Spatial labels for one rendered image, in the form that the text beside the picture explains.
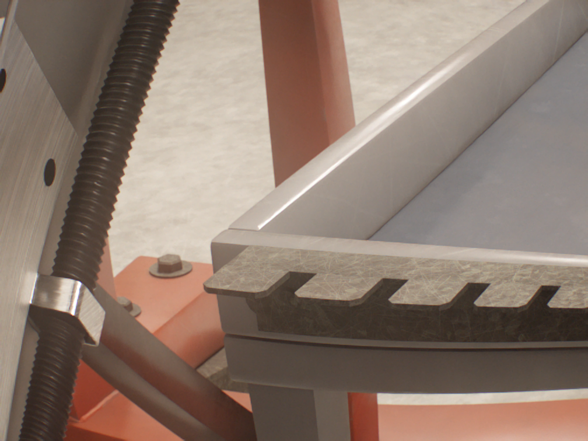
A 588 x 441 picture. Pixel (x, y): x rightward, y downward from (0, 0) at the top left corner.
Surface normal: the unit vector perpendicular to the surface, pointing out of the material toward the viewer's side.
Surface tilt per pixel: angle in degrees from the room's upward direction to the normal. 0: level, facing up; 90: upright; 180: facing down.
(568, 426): 0
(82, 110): 90
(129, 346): 90
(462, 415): 0
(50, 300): 40
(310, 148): 90
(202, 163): 0
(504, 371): 90
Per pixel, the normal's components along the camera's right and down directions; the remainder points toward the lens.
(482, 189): -0.10, -0.93
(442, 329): -0.43, 0.36
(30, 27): 0.90, 0.07
